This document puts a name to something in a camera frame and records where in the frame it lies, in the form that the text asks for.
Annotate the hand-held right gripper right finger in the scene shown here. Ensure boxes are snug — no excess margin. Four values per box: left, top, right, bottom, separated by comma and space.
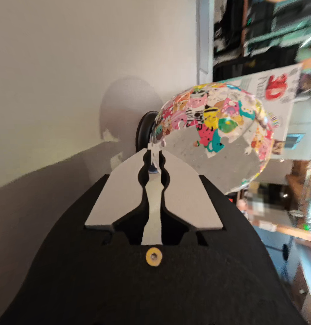
158, 150, 224, 246

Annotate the colourful puzzle ball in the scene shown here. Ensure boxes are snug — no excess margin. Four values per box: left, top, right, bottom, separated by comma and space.
150, 82, 276, 195

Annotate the white puzzle piece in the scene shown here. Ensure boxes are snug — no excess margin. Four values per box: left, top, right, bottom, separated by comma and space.
148, 143, 162, 174

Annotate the printed puzzle box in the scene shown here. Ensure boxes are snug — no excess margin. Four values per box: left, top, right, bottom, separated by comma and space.
219, 63, 303, 156

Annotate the black ball stand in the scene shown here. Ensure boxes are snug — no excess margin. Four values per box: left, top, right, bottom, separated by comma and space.
135, 110, 160, 153

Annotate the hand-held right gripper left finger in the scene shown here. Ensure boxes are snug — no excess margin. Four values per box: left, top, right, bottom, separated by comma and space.
85, 148, 150, 245

